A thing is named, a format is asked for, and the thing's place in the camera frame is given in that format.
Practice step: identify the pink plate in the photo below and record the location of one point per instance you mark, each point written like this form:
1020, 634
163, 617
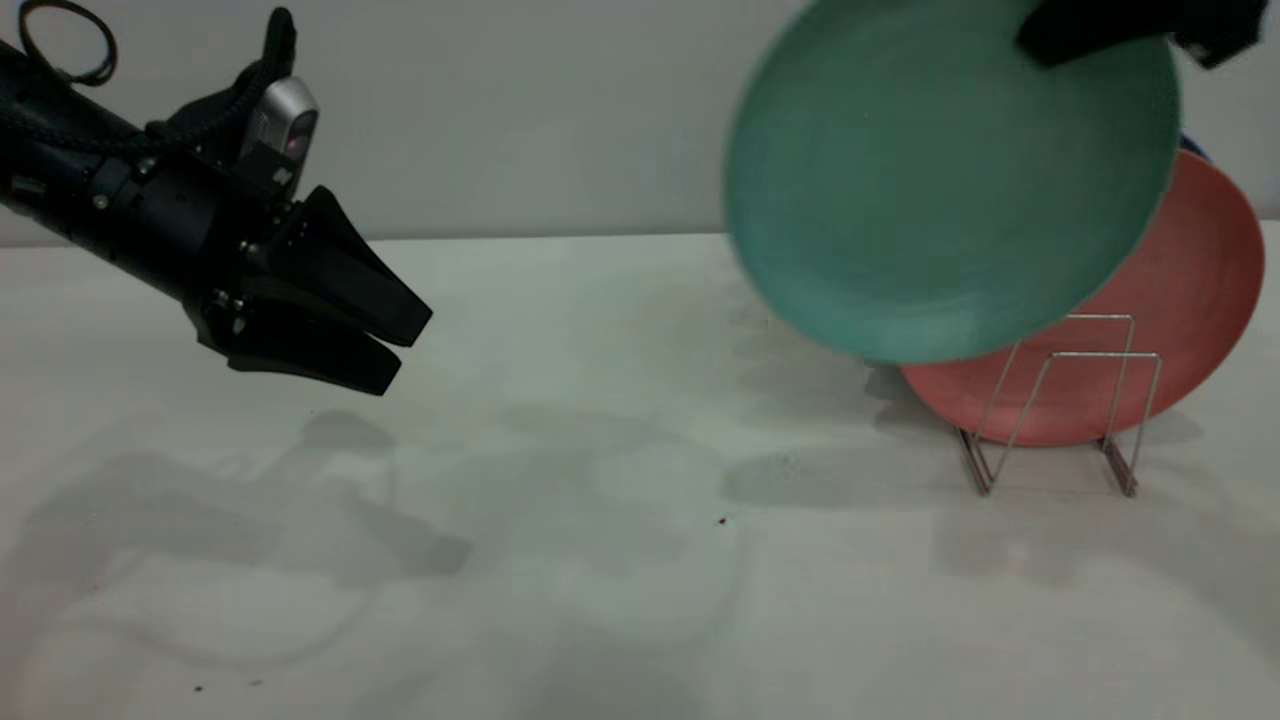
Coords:
1190, 280

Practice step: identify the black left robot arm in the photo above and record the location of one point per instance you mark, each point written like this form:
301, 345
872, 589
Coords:
60, 170

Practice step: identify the blue plate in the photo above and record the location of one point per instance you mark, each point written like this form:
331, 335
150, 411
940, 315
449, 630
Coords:
1195, 148

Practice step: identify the green plate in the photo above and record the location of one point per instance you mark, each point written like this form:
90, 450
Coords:
930, 180

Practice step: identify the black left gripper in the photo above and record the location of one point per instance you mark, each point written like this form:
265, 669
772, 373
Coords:
215, 240

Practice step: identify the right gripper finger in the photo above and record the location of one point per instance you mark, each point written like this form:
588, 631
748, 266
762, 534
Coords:
1220, 30
1090, 28

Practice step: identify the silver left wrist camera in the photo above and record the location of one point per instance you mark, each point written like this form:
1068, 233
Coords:
285, 120

